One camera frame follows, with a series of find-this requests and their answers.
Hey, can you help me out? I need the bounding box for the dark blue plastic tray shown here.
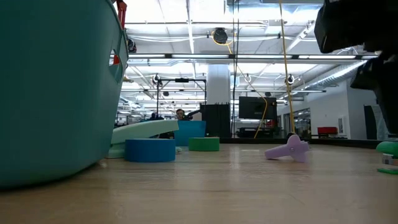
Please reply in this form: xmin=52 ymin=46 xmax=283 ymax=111
xmin=174 ymin=120 xmax=207 ymax=147

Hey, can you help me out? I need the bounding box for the green tape roll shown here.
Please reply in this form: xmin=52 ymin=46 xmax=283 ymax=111
xmin=188 ymin=136 xmax=220 ymax=152

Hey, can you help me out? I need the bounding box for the mint green stapler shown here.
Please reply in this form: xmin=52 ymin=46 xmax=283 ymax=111
xmin=107 ymin=119 xmax=180 ymax=159

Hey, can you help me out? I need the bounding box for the blue tape roll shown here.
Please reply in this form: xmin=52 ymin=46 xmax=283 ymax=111
xmin=124 ymin=138 xmax=177 ymax=163

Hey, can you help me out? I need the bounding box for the purple staple remover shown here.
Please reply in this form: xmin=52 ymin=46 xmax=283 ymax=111
xmin=264 ymin=134 xmax=310 ymax=163

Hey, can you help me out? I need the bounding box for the teal plastic bin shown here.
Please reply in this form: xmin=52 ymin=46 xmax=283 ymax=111
xmin=0 ymin=0 xmax=130 ymax=190

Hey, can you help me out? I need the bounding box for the small green stapler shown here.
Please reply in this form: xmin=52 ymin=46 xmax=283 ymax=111
xmin=375 ymin=141 xmax=398 ymax=175

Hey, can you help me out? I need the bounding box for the black cabinet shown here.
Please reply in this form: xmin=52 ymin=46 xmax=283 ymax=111
xmin=200 ymin=103 xmax=232 ymax=138

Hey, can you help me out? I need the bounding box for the white square column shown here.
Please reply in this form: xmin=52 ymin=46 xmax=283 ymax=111
xmin=206 ymin=64 xmax=231 ymax=105

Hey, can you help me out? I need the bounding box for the black overhead light bar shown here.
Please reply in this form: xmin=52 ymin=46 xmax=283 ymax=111
xmin=108 ymin=53 xmax=379 ymax=60

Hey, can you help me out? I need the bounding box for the red desk lamp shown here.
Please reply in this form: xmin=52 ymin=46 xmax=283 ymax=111
xmin=112 ymin=0 xmax=128 ymax=66

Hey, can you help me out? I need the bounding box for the red seat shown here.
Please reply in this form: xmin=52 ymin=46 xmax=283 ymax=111
xmin=317 ymin=126 xmax=339 ymax=138

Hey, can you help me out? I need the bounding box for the black stand frame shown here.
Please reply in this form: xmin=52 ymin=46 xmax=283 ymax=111
xmin=156 ymin=77 xmax=208 ymax=121

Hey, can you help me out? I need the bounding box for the black wall screen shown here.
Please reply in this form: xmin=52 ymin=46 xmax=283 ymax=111
xmin=238 ymin=96 xmax=278 ymax=120

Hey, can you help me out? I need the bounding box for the curved yellow hanging cable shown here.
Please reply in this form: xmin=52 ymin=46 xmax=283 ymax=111
xmin=211 ymin=30 xmax=269 ymax=139

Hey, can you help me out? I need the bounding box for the black ceiling cable reel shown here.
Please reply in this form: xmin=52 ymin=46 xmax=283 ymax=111
xmin=213 ymin=27 xmax=228 ymax=45

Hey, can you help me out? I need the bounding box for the straight yellow hanging cable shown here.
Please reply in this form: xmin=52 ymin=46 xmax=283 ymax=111
xmin=278 ymin=0 xmax=296 ymax=135

